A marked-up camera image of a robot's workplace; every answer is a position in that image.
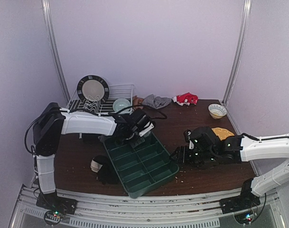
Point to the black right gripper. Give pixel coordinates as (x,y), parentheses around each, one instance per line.
(185,156)

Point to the brown crumpled underwear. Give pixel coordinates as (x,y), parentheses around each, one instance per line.
(137,100)

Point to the right aluminium frame post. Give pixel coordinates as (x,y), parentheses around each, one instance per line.
(238,52)

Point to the red cloth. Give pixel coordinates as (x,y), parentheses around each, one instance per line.
(185,99)

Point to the light blue bowl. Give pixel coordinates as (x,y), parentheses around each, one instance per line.
(120,103)

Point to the patterned white bowl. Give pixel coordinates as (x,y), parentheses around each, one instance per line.
(217,111)

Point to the black rimmed plate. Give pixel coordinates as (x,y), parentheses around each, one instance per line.
(93,87)

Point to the black underwear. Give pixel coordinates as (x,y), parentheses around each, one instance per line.
(107,174)

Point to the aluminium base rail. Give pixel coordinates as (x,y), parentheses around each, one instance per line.
(185,211)

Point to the aluminium frame post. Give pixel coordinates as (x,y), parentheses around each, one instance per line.
(238,52)
(54,49)

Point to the left aluminium frame post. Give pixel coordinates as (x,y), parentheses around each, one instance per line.
(54,49)

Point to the beige striped underwear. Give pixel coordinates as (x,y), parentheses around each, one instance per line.
(95,166)

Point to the green compartment tray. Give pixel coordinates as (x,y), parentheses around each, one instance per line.
(143,168)

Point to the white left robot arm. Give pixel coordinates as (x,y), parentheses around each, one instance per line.
(55,122)

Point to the white wire dish rack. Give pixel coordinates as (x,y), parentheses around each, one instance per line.
(99,104)

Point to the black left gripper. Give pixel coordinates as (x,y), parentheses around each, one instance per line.
(134,139)

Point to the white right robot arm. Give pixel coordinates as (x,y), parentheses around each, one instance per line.
(257,148)

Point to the yellow plate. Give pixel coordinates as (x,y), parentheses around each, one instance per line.
(222,133)

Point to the grey crumpled underwear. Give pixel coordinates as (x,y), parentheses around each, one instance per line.
(156,102)

